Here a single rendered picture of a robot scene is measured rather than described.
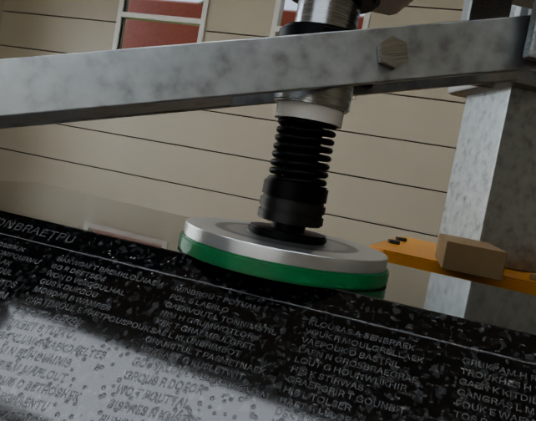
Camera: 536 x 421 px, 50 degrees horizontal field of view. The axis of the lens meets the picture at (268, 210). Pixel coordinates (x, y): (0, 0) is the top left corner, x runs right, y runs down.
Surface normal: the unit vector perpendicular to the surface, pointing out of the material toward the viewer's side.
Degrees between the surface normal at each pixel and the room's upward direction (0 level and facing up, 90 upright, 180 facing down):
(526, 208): 90
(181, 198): 90
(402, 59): 90
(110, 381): 45
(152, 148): 90
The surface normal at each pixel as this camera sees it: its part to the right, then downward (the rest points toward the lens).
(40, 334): -0.07, -0.68
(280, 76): 0.09, 0.09
